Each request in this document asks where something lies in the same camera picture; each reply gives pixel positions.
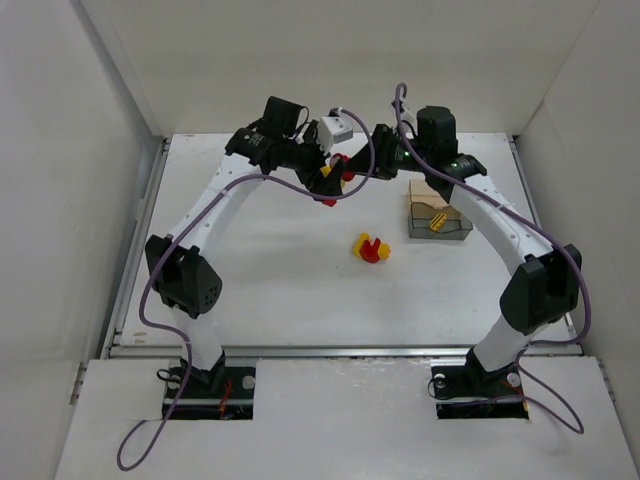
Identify yellow lego brick left cluster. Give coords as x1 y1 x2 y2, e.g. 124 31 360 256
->
352 232 371 259

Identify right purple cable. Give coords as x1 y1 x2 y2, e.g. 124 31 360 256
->
389 82 592 435

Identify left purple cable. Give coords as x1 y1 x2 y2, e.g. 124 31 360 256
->
116 107 377 476

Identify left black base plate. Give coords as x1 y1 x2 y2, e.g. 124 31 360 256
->
156 364 257 421

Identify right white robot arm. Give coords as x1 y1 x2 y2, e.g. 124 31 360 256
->
346 106 587 394

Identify aluminium rail front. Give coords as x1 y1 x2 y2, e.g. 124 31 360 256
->
107 343 546 360

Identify yellow curved lego brick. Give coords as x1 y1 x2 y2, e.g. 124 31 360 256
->
320 165 346 188

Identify grey transparent container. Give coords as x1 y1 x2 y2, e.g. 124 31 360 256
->
408 202 473 241

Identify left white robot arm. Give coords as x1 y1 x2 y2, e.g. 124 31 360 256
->
144 96 353 390

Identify red lego brick cluster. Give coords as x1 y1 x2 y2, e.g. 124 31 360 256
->
361 239 381 264

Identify purple cable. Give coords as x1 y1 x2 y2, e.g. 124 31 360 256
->
116 107 377 476
389 82 592 435

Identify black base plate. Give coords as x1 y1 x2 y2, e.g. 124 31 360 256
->
156 364 257 421
428 365 529 420

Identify yellow lego brick right cluster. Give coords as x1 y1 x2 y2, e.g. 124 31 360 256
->
377 242 391 261

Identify yellow striped lego brick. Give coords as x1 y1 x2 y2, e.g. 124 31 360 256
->
429 213 447 232

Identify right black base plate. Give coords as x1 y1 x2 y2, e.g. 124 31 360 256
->
428 365 529 420

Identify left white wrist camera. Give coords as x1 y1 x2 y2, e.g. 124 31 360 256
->
317 108 354 152

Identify yellow lego brick cluster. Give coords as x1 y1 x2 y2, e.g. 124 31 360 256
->
352 232 371 259
377 242 391 261

